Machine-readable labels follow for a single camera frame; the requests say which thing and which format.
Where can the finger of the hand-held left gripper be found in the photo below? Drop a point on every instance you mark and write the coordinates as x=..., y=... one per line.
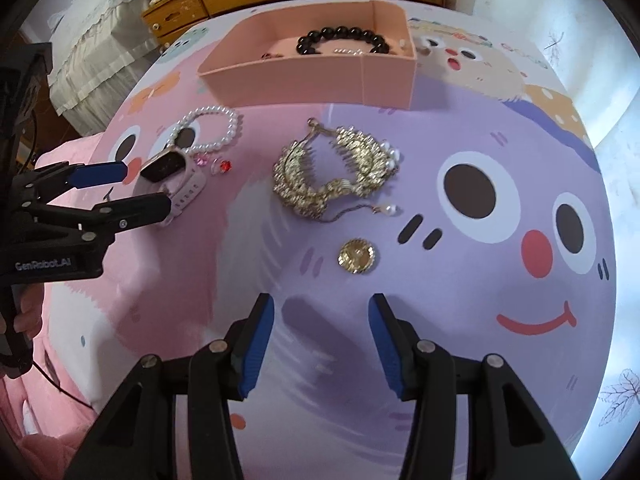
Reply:
x=100, y=173
x=150, y=207

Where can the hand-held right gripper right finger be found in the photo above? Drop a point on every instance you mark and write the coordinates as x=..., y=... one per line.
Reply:
x=385, y=345

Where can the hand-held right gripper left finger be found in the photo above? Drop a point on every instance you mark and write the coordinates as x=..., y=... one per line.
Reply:
x=257, y=345

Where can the pink smartwatch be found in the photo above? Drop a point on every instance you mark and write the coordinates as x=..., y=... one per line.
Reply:
x=185, y=185

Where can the round gold brooch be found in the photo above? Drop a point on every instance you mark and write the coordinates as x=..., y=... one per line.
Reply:
x=356, y=256

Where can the pink cardboard box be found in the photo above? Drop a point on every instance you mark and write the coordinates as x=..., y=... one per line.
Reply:
x=300, y=80

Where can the person's left hand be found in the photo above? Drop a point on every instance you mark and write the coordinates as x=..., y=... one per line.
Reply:
x=29, y=312

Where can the red gem earring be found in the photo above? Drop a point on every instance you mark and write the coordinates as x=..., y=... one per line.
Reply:
x=225, y=166

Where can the white lace cloth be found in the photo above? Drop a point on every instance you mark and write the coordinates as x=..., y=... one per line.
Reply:
x=90, y=35

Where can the pink blanket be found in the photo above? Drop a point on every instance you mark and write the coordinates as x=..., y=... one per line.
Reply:
x=30, y=440

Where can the cartoon printed mat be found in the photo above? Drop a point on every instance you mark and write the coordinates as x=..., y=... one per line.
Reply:
x=500, y=135

